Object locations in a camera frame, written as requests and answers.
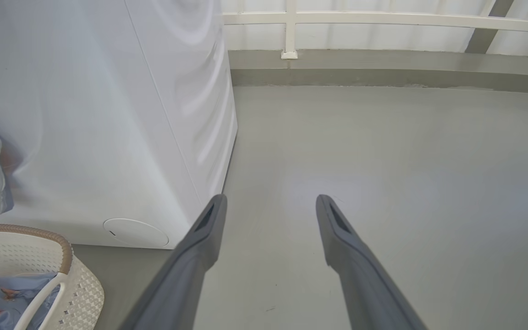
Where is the grey diagonal beam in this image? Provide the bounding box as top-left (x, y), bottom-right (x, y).
top-left (466, 0), bottom-right (514, 54)

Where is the round white filter cover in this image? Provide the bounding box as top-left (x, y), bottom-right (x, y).
top-left (103, 218), bottom-right (170, 248)

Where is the white metal railing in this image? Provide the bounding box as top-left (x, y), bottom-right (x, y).
top-left (222, 0), bottom-right (528, 68)

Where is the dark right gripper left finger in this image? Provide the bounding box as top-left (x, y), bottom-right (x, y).
top-left (117, 193), bottom-right (228, 330)

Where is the cream basket with brown rim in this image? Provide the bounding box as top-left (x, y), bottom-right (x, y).
top-left (0, 224), bottom-right (105, 330)

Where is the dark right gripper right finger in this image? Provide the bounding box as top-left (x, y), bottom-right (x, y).
top-left (315, 194), bottom-right (429, 330)

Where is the white front-load washing machine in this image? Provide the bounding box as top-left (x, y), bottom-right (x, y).
top-left (0, 0), bottom-right (238, 250)

